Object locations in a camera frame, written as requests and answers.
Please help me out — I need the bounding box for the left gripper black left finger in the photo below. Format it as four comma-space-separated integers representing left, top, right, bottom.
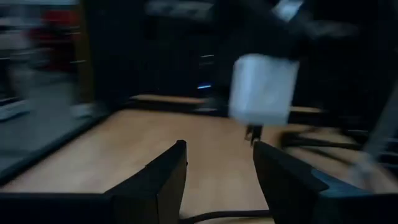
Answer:
0, 139, 188, 224

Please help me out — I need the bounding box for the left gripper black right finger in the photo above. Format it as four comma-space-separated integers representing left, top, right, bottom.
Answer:
252, 141, 398, 224

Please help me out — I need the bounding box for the white USB wall charger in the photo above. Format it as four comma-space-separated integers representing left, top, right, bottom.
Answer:
228, 53, 300, 146

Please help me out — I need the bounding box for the shelf rack with red bins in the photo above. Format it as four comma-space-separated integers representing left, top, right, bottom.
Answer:
29, 9, 80, 72

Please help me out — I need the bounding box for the thick black power cord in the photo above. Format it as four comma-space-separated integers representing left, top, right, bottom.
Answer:
179, 130, 374, 224

